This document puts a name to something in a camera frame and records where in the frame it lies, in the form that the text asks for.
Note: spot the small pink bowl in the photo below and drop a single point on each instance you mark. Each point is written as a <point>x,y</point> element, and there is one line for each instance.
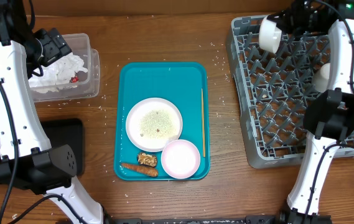
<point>180,159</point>

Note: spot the wooden chopstick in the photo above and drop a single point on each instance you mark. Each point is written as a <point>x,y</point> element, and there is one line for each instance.
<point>203,124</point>

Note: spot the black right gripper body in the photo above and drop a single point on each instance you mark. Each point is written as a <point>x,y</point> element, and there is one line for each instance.
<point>297,21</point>

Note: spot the white tissue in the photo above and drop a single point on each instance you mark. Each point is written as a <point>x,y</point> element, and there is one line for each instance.
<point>58,74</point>

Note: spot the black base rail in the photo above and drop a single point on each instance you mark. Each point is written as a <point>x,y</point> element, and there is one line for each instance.
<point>250,219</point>

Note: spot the black tray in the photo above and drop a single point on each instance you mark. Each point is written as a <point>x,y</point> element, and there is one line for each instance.
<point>59,132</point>

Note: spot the small red waste piece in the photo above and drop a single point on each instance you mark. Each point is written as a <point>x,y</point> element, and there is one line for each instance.
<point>74,80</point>

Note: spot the grey dishwasher rack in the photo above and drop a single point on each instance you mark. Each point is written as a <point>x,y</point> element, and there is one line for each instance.
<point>274,90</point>

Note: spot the pale green bowl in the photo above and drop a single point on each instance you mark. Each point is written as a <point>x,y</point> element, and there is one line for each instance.
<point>269,36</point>

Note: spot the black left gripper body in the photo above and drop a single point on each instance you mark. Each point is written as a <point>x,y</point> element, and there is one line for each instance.
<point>53,48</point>

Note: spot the clear plastic waste bin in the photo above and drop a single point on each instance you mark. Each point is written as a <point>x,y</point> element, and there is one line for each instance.
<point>88,85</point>

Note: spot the white paper cup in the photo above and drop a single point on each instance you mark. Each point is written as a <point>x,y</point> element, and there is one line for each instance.
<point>321,77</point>

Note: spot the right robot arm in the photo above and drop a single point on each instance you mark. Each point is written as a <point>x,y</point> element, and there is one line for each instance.
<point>329,119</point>

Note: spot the brown granola bar piece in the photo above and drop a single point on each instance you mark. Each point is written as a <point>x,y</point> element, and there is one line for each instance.
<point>147,159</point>

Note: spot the orange carrot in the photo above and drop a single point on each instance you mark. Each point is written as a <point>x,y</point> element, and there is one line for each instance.
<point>135,169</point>

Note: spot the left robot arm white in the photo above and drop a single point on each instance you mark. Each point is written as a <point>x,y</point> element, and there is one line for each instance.
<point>24,137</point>

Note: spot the large white pink-rimmed plate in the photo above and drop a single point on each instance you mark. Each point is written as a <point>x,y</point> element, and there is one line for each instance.
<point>153,123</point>

